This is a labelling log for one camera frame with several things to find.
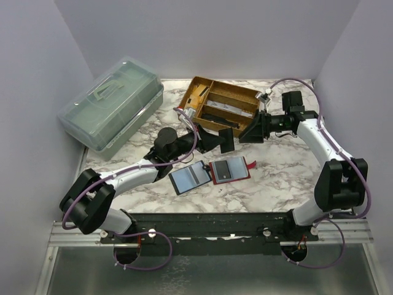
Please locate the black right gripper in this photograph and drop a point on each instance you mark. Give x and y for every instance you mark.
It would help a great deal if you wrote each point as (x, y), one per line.
(264, 125)

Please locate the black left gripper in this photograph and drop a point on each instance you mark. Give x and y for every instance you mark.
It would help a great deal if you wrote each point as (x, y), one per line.
(201, 139)

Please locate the black VIP credit card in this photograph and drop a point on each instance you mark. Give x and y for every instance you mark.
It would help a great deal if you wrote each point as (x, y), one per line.
(228, 144)

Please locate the red leather card holder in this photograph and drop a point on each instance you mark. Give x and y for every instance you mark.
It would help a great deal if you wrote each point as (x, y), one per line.
(239, 169)

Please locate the black leather card holder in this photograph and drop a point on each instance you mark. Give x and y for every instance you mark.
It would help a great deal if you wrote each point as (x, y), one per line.
(190, 177)

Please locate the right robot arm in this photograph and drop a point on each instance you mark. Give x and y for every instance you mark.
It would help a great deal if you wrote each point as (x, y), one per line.
(340, 185)

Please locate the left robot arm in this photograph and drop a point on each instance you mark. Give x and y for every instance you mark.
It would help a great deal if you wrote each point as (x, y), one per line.
(88, 202)

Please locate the black cards in tray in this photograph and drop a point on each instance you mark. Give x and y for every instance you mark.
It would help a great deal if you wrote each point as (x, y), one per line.
(214, 122)

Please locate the white cards in tray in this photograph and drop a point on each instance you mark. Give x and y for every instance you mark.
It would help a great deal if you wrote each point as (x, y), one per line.
(229, 108)

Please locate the gold cards in tray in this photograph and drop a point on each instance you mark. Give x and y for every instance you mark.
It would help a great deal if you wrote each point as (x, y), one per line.
(196, 97)

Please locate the woven wicker organizer tray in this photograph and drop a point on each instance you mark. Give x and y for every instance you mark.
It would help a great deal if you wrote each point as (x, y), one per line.
(222, 92)

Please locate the green plastic storage box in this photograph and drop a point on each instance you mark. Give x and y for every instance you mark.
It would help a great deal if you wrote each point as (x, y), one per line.
(111, 111)

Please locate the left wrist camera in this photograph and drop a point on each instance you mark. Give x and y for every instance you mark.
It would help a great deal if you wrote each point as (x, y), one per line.
(188, 112)

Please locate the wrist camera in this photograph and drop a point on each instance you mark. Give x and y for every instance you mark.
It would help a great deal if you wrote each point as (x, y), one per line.
(188, 112)
(265, 96)

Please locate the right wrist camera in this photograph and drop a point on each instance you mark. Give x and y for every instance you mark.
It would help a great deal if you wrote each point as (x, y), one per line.
(265, 96)

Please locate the black mounting base rail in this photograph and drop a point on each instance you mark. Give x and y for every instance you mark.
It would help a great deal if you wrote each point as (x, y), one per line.
(204, 234)

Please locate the aluminium extrusion rail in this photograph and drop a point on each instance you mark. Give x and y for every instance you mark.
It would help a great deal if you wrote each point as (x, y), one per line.
(73, 238)

